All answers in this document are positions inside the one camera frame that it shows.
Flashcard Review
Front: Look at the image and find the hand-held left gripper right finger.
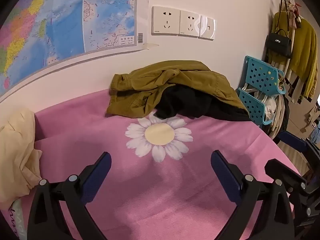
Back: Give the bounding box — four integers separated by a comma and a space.
210, 150, 295, 240

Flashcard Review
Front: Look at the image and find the black garment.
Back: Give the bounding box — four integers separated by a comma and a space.
155, 85, 255, 123

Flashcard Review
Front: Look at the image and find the pink flower print bed sheet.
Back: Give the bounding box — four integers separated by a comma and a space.
7, 89, 304, 240

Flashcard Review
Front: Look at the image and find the white wall socket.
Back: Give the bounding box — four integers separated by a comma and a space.
152, 6, 181, 35
179, 10, 202, 37

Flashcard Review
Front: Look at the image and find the blue plastic storage rack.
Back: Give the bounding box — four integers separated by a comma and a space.
236, 56, 285, 126

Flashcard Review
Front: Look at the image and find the beige hanging cloth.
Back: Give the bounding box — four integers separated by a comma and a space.
265, 96, 289, 139

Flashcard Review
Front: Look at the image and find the yellow-green sweater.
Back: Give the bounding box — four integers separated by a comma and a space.
271, 11, 318, 99

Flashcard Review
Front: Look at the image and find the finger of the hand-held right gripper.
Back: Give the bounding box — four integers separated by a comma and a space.
277, 131, 320, 165
264, 158, 310, 200

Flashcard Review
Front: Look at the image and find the colourful wall map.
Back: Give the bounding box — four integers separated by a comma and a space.
0, 0, 139, 98

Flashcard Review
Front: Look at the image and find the olive green jacket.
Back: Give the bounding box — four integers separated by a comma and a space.
106, 60, 250, 118

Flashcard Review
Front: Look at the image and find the cream folded garment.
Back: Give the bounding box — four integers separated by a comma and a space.
0, 108, 43, 208

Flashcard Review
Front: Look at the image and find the black handbag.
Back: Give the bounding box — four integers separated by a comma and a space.
265, 29, 293, 59

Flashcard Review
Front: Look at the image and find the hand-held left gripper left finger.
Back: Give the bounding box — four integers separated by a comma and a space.
27, 151, 112, 240

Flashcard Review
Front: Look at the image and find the plush toy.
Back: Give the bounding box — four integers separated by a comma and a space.
287, 0, 303, 29

